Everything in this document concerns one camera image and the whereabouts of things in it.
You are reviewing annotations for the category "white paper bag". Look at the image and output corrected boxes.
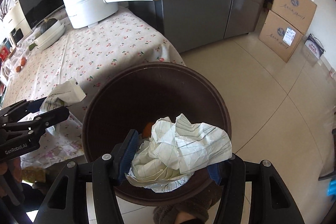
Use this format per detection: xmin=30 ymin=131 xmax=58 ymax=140
xmin=39 ymin=78 xmax=86 ymax=137

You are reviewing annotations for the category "white paper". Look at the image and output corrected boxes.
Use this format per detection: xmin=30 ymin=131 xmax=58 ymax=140
xmin=126 ymin=114 xmax=232 ymax=193

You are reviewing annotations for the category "brown plastic trash bin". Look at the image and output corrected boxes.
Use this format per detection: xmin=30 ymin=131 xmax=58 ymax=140
xmin=81 ymin=61 xmax=232 ymax=208

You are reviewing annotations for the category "left human hand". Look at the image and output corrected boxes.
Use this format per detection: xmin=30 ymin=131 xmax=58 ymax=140
xmin=0 ymin=157 xmax=22 ymax=183

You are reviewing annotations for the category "brown fuzzy slipper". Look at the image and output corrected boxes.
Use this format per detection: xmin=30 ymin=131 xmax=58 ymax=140
xmin=153 ymin=182 xmax=223 ymax=223

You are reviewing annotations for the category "red jar on shelf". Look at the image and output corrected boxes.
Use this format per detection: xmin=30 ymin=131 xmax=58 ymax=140
xmin=0 ymin=44 xmax=10 ymax=61

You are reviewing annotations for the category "white ceramic bowl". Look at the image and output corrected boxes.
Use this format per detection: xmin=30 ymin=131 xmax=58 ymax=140
xmin=34 ymin=20 xmax=66 ymax=51

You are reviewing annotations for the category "cherry print tablecloth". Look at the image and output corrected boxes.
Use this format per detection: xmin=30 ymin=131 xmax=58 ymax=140
xmin=3 ymin=7 xmax=183 ymax=169

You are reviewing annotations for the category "dark green squash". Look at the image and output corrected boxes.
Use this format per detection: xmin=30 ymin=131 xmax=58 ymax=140
xmin=40 ymin=18 xmax=58 ymax=34

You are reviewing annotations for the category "blue plastic stool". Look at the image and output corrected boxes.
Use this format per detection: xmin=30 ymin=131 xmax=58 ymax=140
xmin=327 ymin=179 xmax=336 ymax=196

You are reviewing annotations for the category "lower cardboard box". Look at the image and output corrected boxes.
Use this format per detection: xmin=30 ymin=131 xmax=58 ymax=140
xmin=259 ymin=10 xmax=303 ymax=63

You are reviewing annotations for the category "cardboard box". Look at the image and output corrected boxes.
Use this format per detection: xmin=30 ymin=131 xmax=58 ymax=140
xmin=271 ymin=0 xmax=317 ymax=35
xmin=259 ymin=10 xmax=303 ymax=63

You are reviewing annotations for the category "small printed bag on floor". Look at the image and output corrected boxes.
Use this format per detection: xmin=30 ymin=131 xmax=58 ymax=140
xmin=305 ymin=34 xmax=325 ymax=59

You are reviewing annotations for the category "upper cardboard box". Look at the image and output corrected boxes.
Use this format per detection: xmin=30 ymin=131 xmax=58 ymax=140
xmin=271 ymin=0 xmax=317 ymax=35

